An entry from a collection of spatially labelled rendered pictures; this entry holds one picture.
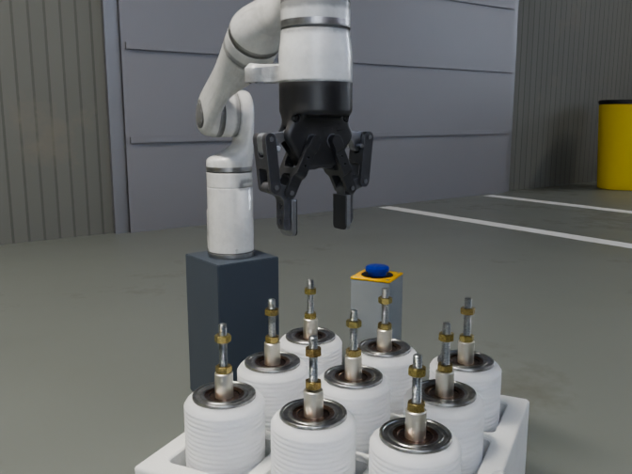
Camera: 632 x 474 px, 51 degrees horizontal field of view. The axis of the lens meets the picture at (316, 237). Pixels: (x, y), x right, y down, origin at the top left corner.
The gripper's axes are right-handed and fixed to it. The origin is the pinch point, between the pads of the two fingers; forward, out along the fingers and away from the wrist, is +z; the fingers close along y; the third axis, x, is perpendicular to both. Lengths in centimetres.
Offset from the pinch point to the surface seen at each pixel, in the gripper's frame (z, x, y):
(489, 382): 23.3, -3.3, 25.4
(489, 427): 29.8, -3.4, 25.8
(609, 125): -5, 236, 456
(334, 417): 21.8, -2.1, 0.9
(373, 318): 22.3, 24.1, 29.2
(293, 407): 21.8, 2.5, -1.4
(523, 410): 29.2, -3.5, 32.7
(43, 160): 8, 269, 37
